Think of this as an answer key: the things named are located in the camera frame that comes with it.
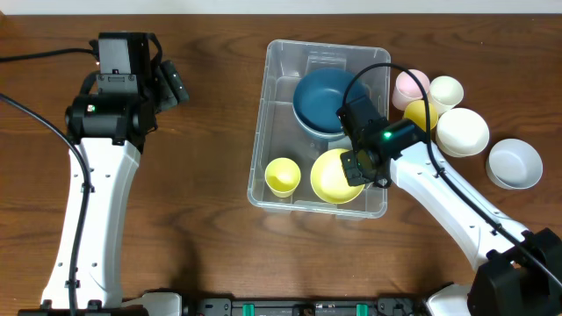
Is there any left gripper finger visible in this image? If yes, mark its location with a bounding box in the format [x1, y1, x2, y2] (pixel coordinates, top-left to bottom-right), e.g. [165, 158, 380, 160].
[155, 68, 178, 112]
[160, 61, 190, 104]

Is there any yellow bowl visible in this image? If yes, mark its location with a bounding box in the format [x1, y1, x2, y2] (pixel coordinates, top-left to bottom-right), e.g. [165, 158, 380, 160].
[310, 148, 364, 205]

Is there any dark blue bowl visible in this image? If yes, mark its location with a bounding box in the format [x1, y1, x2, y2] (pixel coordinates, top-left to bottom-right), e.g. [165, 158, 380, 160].
[293, 68, 354, 135]
[293, 112, 345, 141]

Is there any yellow cup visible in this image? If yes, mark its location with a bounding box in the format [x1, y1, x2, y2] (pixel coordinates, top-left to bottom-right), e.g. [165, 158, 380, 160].
[403, 99, 438, 131]
[265, 157, 301, 198]

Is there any light grey bowl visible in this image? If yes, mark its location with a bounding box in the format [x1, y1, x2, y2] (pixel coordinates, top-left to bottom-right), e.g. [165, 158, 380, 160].
[486, 139, 544, 190]

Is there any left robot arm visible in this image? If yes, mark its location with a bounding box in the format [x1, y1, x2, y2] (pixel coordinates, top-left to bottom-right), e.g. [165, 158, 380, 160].
[41, 32, 189, 313]

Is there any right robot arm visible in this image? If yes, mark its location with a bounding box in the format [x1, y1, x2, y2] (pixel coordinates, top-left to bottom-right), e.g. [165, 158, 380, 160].
[341, 118, 561, 316]

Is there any clear plastic storage container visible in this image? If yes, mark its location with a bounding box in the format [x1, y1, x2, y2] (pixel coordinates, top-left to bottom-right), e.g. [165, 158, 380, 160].
[248, 39, 391, 219]

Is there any pink cup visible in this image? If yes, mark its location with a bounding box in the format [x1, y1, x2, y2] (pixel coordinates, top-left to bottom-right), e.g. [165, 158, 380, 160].
[392, 69, 430, 111]

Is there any small cream bowl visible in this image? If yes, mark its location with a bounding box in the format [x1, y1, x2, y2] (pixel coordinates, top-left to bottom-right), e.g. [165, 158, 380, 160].
[436, 108, 490, 157]

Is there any cream cup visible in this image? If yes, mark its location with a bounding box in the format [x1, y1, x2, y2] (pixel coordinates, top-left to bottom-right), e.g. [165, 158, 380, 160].
[429, 75, 465, 116]

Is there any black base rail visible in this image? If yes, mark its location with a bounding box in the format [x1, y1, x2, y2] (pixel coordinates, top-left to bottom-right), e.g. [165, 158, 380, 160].
[18, 291, 427, 316]

